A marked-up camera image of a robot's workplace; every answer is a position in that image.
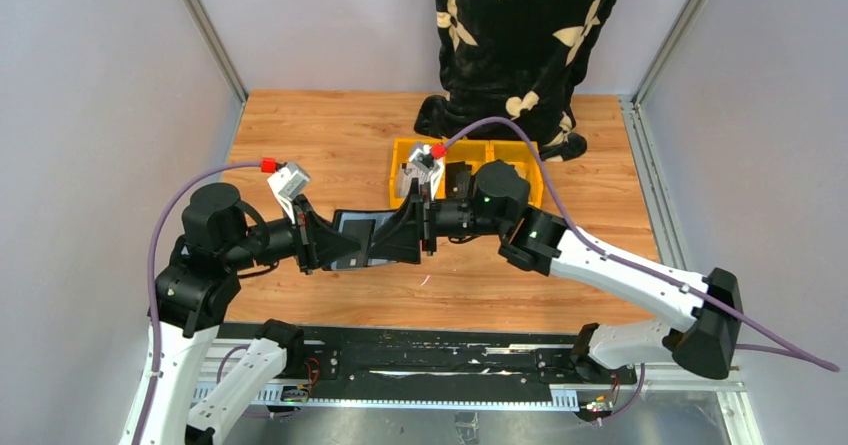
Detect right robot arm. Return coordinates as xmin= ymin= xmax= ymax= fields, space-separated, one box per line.
xmin=366 ymin=161 xmax=741 ymax=380

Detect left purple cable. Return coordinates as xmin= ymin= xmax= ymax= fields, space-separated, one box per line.
xmin=129 ymin=158 xmax=280 ymax=445

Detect black card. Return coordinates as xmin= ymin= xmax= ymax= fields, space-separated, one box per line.
xmin=339 ymin=219 xmax=376 ymax=269

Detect silver cards in bin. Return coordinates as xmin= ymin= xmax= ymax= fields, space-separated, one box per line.
xmin=395 ymin=163 xmax=427 ymax=198

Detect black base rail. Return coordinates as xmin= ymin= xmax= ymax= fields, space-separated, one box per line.
xmin=252 ymin=326 xmax=638 ymax=412

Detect right yellow bin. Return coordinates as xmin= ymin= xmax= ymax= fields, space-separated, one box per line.
xmin=488 ymin=140 xmax=545 ymax=208

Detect purple cable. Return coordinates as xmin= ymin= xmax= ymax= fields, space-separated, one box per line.
xmin=443 ymin=117 xmax=840 ymax=423
xmin=129 ymin=158 xmax=280 ymax=445

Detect left yellow bin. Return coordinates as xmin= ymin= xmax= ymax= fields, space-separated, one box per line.
xmin=388 ymin=137 xmax=439 ymax=208

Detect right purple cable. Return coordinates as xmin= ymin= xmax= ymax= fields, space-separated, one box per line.
xmin=443 ymin=117 xmax=840 ymax=423

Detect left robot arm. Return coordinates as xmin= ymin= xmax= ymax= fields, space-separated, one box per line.
xmin=121 ymin=182 xmax=362 ymax=444

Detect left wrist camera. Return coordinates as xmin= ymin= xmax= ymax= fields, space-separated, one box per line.
xmin=260 ymin=158 xmax=311 ymax=220

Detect black floral blanket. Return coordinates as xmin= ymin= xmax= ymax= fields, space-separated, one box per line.
xmin=414 ymin=0 xmax=617 ymax=162

